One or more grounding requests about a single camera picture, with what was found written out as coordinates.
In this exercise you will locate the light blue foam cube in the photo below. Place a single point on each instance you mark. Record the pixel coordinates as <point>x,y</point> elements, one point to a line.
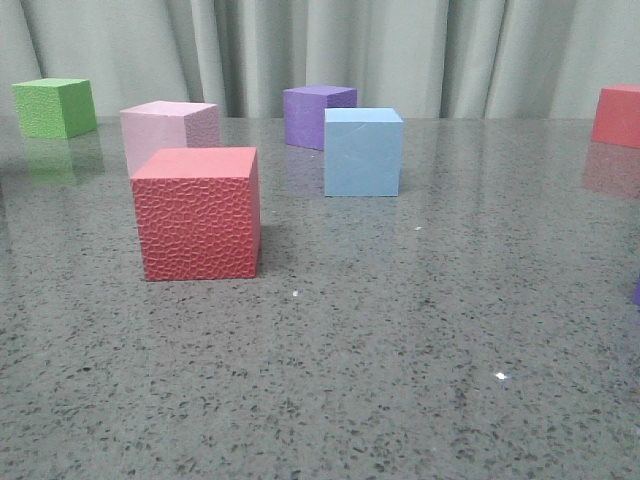
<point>363,152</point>

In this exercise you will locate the large red textured cube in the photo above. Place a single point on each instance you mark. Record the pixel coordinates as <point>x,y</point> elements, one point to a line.
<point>198,213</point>

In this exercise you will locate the purple foam cube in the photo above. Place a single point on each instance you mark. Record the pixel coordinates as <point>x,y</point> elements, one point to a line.
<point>304,112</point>

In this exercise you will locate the pink foam cube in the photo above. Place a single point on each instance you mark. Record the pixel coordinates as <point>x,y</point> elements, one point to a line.
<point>167,124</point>

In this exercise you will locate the grey-green curtain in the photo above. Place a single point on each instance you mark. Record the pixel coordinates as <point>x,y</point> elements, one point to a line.
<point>426,59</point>

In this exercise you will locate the green foam cube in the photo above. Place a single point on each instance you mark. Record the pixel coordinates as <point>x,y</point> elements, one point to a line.
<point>55,107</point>

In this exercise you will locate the purple cube at edge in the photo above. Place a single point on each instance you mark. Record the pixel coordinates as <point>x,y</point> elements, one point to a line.
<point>636,294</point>

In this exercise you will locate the red cube at right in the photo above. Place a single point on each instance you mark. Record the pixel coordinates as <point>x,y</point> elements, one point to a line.
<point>617,116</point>

